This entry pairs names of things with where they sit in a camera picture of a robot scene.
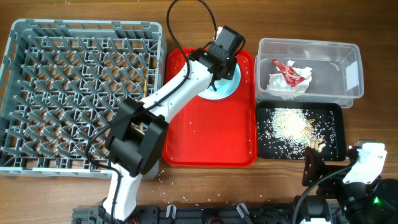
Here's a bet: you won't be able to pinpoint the rice and food scraps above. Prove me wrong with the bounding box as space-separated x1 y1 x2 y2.
257 108 337 160

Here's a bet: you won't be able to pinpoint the white paper napkin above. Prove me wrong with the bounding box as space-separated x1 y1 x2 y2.
266 60 312 93

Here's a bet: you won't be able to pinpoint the wooden chopstick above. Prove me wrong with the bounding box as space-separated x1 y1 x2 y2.
140 73 149 131

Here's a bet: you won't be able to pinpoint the red snack wrapper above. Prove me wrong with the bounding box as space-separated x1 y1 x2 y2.
272 59 305 87

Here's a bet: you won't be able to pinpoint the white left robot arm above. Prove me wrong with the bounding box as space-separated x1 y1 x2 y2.
100 26 246 223

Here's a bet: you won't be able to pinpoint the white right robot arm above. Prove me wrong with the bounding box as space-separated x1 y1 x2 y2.
292 140 397 223

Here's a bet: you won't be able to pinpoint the black waste tray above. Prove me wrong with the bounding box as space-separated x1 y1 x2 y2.
257 101 346 161

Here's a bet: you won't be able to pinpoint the grey dishwasher rack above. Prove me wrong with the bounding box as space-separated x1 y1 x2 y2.
1 19 167 179

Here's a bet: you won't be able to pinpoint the light blue plate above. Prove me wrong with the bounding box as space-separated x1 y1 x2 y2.
198 64 241 100

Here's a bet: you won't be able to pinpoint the red plastic tray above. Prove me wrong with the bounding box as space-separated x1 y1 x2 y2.
162 50 257 167

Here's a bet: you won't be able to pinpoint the clear plastic bin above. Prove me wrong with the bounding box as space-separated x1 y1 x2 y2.
254 38 364 108

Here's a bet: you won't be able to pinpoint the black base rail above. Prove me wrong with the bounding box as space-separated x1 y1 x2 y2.
71 202 299 224

